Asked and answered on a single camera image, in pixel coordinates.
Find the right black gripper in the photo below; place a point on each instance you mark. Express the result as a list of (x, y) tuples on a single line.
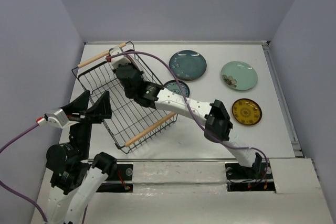
[(134, 66)]

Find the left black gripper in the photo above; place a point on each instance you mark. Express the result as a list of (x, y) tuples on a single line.
[(97, 112)]

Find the white orange sunburst plate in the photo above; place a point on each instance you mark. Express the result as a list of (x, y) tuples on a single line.
[(135, 63)]

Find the red and teal floral plate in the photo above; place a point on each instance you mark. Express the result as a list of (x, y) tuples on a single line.
[(143, 80)]

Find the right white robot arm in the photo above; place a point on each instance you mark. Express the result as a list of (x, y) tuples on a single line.
[(212, 118)]

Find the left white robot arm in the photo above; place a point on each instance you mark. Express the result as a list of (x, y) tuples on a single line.
[(74, 181)]

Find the small blue patterned dish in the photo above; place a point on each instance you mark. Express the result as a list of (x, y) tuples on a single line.
[(173, 90)]

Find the small yellow patterned dish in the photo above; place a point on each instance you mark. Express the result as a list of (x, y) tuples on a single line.
[(246, 112)]

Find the dark teal speckled plate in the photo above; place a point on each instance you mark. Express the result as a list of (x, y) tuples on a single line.
[(188, 65)]

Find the light green flower plate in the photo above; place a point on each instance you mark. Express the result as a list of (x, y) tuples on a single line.
[(239, 75)]

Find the black wire dish rack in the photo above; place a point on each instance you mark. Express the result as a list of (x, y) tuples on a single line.
[(131, 125)]

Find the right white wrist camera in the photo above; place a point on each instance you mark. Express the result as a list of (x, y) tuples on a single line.
[(118, 61)]

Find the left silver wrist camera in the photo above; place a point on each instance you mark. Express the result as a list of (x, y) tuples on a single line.
[(57, 118)]

